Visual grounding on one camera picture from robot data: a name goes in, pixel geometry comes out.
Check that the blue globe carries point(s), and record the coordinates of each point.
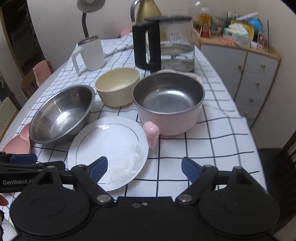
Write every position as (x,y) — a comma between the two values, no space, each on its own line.
(257,24)

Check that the gold thermos jug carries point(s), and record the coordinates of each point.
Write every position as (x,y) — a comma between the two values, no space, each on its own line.
(141,10)

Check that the grey drawer cabinet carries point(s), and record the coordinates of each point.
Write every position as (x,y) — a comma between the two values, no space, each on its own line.
(247,73)

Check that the wooden chair with pink towel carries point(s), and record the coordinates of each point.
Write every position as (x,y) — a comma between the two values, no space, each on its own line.
(36,77)

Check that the dark wooden chair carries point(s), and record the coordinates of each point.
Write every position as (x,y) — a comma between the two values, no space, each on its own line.
(279,170)

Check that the grey desk lamp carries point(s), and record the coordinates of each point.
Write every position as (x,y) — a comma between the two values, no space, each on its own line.
(88,6)

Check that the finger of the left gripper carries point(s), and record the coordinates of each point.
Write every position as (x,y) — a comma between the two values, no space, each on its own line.
(18,158)

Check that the tissue pack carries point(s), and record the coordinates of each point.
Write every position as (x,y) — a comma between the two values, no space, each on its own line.
(238,34)

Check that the cream plastic bowl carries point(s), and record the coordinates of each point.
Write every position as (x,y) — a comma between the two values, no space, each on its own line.
(116,86)

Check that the yellow cushion chair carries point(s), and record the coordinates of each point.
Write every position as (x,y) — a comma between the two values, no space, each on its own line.
(8,112)

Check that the white floral porcelain plate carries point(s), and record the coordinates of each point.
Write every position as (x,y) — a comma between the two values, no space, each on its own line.
(121,140)

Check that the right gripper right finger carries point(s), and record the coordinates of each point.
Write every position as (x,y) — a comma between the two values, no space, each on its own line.
(201,177)

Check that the checkered white tablecloth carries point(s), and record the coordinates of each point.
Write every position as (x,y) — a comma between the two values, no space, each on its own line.
(220,138)

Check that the pink pot with handle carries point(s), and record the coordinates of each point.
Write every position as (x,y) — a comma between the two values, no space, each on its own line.
(168,103)

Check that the orange bottle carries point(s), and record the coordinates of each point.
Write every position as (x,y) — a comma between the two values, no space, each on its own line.
(205,23)

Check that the white mug with handle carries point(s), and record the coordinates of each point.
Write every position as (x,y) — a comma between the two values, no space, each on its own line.
(92,54)

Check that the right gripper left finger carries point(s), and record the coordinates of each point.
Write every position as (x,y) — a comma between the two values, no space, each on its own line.
(88,177)

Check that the glass electric kettle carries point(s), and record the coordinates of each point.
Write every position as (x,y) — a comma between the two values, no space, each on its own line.
(164,42)

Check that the stainless steel bowl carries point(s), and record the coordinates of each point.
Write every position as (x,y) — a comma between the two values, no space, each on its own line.
(62,116)

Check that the person's hand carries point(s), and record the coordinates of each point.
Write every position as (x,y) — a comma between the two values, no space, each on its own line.
(3,201)

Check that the pink bear-shaped plate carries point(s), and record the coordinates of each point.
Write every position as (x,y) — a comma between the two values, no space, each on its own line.
(19,144)

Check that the pink cloth on table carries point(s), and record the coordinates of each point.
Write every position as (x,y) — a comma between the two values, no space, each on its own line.
(125,32)

